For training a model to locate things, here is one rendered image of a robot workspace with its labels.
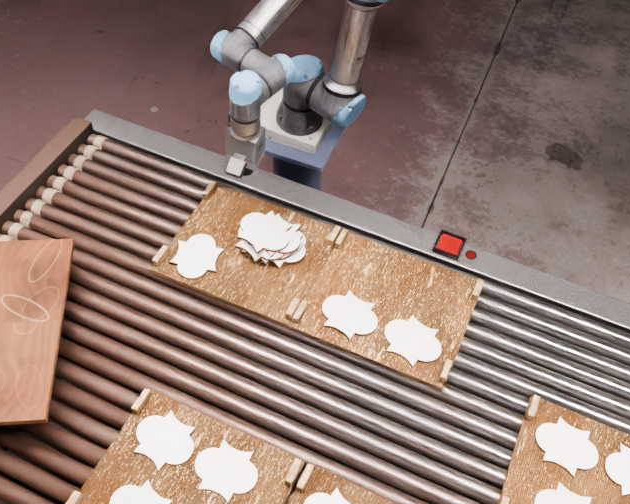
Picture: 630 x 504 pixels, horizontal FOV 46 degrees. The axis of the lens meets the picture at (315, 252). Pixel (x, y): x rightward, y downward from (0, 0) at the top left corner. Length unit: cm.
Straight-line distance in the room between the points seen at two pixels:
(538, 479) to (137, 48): 325
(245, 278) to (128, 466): 57
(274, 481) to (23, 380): 60
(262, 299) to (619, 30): 339
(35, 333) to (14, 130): 222
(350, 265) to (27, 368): 84
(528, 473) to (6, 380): 118
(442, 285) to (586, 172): 194
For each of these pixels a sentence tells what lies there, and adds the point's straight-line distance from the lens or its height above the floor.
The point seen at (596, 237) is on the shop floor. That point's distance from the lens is 355.
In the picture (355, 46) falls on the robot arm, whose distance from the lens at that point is 209.
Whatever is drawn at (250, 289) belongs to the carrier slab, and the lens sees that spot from 194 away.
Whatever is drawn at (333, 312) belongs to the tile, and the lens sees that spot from 189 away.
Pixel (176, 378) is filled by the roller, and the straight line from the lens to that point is 184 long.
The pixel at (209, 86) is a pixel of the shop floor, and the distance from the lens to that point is 400.
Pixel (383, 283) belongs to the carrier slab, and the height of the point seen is 94.
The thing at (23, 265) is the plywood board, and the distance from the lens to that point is 196.
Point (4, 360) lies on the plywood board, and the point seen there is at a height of 104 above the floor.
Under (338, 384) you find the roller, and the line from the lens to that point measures 181.
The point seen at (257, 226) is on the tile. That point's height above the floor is 100.
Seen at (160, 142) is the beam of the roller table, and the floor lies 92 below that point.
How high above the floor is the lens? 252
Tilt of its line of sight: 52 degrees down
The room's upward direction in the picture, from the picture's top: 3 degrees clockwise
